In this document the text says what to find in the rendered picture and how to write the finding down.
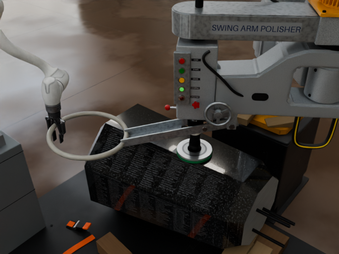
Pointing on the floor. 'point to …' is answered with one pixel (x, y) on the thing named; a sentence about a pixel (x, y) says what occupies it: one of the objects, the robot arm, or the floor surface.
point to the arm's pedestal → (16, 198)
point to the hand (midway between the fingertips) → (57, 137)
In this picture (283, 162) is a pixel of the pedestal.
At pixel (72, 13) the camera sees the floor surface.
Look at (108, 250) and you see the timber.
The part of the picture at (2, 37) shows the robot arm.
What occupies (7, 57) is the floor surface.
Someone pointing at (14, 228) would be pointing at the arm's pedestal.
